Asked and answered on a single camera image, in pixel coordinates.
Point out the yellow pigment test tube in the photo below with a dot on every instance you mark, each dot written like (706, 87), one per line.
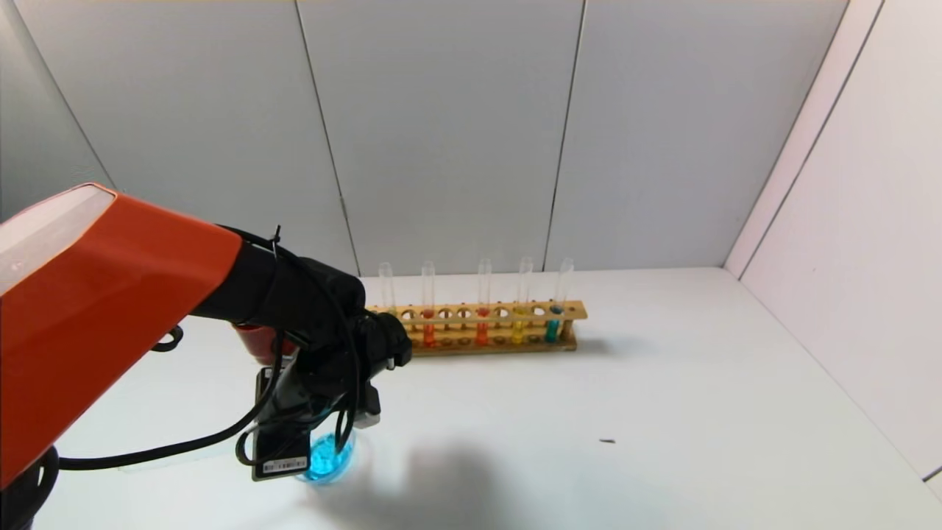
(517, 333)
(386, 283)

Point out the red pigment test tube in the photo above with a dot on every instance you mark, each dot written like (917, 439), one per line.
(428, 335)
(482, 333)

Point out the clear glass beaker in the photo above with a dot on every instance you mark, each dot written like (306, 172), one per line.
(327, 464)

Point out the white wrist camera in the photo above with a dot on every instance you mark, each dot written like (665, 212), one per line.
(368, 418)

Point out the wooden test tube rack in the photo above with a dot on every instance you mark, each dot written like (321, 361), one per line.
(500, 347)

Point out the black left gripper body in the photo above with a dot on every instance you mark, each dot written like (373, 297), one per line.
(282, 456)

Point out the dark red plastic cup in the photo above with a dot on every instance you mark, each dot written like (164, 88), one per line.
(254, 346)

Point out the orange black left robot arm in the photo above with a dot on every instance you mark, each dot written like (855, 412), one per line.
(96, 309)

